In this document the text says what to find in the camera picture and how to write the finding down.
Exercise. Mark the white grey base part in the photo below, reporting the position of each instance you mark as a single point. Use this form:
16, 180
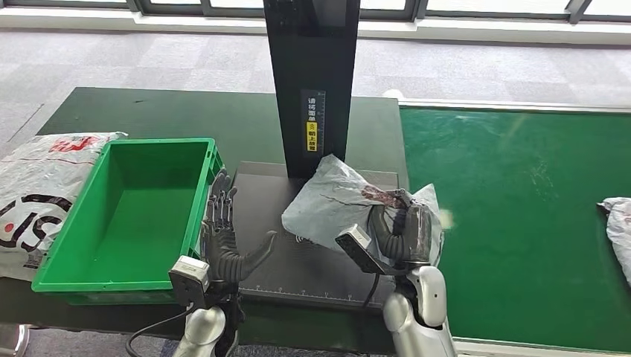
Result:
17, 340

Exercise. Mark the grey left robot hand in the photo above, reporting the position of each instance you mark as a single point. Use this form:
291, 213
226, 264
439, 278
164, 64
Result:
222, 241

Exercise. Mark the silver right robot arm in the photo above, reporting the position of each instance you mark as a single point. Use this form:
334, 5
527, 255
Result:
419, 305

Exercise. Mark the white conveyor frame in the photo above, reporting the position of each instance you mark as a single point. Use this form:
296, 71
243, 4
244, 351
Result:
493, 105

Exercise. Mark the dark window frame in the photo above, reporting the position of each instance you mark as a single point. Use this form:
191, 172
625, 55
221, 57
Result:
172, 7

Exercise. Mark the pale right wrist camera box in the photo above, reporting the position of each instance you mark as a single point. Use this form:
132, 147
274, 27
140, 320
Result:
357, 246

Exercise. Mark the grey parcel with long tear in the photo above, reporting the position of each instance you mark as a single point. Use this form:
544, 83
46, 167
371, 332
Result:
330, 202

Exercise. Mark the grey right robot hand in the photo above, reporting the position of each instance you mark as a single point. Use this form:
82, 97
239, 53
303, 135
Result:
416, 236

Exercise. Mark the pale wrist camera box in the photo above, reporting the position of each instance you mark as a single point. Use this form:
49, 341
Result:
357, 246
190, 278

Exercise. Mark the white window sill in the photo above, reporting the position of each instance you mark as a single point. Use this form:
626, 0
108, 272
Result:
493, 32

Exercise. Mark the large white printed parcel bag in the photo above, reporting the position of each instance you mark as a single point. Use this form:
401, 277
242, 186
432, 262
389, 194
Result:
34, 172

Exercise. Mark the green conveyor belt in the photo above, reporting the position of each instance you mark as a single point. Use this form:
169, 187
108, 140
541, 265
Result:
517, 197

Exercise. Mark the black inbound scanner machine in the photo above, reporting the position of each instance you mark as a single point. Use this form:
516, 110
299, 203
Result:
310, 59

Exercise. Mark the grey parcel with red smear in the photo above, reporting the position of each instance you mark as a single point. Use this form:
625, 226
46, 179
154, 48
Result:
621, 226

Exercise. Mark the green plastic crate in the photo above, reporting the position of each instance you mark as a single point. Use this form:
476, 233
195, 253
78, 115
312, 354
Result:
138, 222

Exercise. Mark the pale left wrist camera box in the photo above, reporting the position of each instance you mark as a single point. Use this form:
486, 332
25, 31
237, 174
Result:
190, 278

